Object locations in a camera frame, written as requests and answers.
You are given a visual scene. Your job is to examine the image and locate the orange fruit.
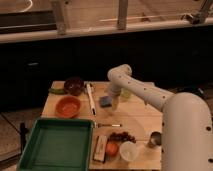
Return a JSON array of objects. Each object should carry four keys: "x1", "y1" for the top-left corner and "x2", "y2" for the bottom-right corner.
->
[{"x1": 106, "y1": 141, "x2": 119, "y2": 157}]

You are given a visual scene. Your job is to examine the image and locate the green translucent cup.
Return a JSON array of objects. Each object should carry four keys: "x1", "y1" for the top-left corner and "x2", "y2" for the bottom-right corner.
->
[{"x1": 121, "y1": 88, "x2": 131, "y2": 100}]

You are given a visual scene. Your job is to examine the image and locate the wooden rectangular block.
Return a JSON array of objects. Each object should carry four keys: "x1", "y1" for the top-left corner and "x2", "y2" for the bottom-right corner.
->
[{"x1": 93, "y1": 135, "x2": 107, "y2": 162}]

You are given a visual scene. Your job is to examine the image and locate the bunch of red grapes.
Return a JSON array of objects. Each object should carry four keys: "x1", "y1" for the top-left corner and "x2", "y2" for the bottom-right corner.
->
[{"x1": 109, "y1": 132, "x2": 136, "y2": 143}]

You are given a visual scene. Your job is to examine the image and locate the steel cup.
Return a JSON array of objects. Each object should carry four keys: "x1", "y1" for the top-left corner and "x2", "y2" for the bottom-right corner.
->
[{"x1": 148, "y1": 131, "x2": 162, "y2": 148}]

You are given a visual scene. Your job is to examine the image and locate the blue sponge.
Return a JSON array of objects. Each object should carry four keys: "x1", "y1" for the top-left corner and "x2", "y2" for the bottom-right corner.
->
[{"x1": 99, "y1": 96, "x2": 112, "y2": 107}]

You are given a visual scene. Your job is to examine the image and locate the green bin with items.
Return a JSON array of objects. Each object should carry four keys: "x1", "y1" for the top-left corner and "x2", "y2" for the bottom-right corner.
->
[{"x1": 181, "y1": 85, "x2": 206, "y2": 99}]

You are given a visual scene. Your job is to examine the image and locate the orange bowl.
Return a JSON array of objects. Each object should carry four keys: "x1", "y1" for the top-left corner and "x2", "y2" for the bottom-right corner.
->
[{"x1": 55, "y1": 96, "x2": 81, "y2": 118}]

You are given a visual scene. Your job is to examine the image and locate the green plastic tray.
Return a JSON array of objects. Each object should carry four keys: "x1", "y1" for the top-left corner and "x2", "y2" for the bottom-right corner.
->
[{"x1": 17, "y1": 118, "x2": 93, "y2": 171}]

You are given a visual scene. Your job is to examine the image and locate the dark brown bowl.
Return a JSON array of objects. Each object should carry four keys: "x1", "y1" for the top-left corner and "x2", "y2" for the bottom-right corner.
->
[{"x1": 64, "y1": 77, "x2": 84, "y2": 96}]

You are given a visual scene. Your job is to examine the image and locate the green vegetable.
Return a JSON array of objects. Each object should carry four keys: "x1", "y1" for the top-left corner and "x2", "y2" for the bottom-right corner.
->
[{"x1": 48, "y1": 88, "x2": 66, "y2": 95}]

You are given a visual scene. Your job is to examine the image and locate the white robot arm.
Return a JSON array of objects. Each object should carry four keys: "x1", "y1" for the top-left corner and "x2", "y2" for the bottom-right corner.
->
[{"x1": 107, "y1": 64, "x2": 213, "y2": 171}]

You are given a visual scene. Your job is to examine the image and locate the metal fork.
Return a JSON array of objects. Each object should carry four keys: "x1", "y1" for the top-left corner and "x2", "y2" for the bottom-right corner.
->
[{"x1": 94, "y1": 122, "x2": 122, "y2": 128}]

